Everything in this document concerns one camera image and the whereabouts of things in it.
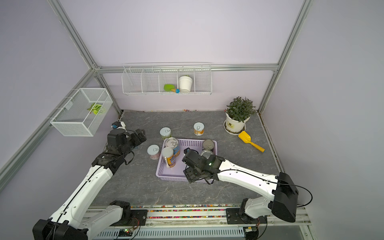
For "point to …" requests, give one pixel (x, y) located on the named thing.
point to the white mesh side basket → (82, 114)
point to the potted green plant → (237, 113)
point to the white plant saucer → (236, 133)
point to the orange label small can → (199, 128)
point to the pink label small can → (153, 150)
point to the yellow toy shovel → (246, 138)
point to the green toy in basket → (95, 108)
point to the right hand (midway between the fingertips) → (192, 170)
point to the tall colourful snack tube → (168, 152)
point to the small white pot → (185, 83)
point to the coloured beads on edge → (184, 210)
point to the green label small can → (165, 132)
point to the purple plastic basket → (176, 173)
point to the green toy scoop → (170, 87)
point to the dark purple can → (208, 144)
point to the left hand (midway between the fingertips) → (139, 134)
